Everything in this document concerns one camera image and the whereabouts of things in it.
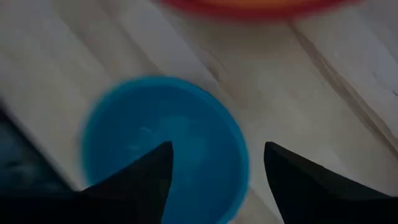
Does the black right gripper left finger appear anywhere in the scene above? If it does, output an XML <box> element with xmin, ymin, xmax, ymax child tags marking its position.
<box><xmin>0</xmin><ymin>140</ymin><xmax>174</xmax><ymax>224</ymax></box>

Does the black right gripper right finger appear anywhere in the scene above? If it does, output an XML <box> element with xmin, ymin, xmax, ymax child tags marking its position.
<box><xmin>263</xmin><ymin>141</ymin><xmax>398</xmax><ymax>224</ymax></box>

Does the blue plastic bowl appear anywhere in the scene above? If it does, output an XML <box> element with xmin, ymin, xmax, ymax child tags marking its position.
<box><xmin>79</xmin><ymin>75</ymin><xmax>251</xmax><ymax>224</ymax></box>

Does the large red plastic bowl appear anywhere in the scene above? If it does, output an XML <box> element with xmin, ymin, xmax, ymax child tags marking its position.
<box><xmin>160</xmin><ymin>0</ymin><xmax>361</xmax><ymax>20</ymax></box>

